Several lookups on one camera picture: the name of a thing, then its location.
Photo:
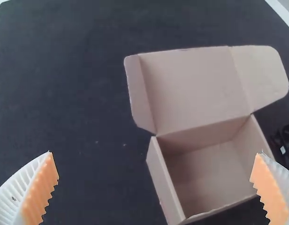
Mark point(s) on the black mat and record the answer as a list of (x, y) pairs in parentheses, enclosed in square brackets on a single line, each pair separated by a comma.
[(64, 93)]

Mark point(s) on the black square fan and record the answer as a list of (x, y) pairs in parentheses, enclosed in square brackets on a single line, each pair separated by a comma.
[(287, 138)]

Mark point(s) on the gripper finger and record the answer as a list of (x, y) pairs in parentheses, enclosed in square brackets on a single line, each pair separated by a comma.
[(273, 194), (20, 197)]

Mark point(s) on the cardboard box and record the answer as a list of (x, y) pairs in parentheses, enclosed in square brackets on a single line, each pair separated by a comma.
[(193, 93)]

